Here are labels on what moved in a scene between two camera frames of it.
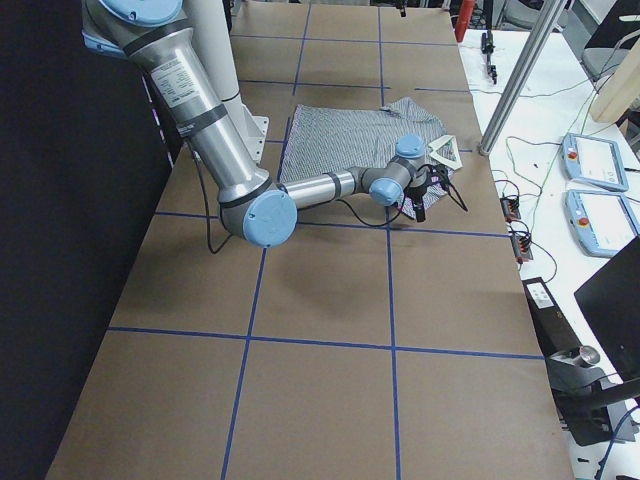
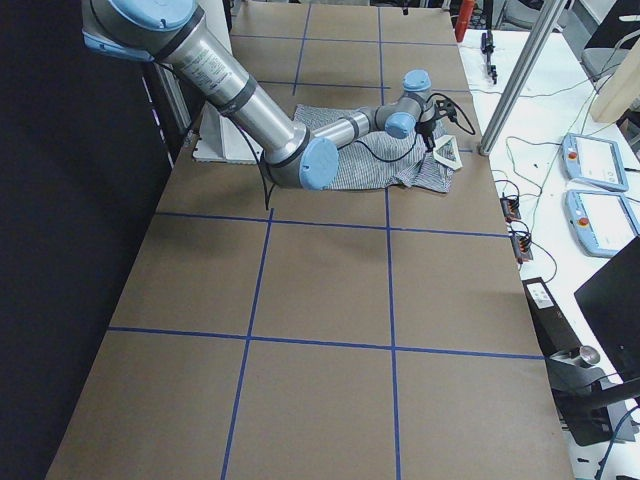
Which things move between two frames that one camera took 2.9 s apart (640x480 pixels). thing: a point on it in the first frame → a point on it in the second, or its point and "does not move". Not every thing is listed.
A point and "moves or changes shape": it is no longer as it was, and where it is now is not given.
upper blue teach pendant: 594,160 does not move
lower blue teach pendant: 602,223 does not move
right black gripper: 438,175 → 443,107
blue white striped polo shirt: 327,138 moves or changes shape
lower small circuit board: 522,247 does not move
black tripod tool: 487,48 does not move
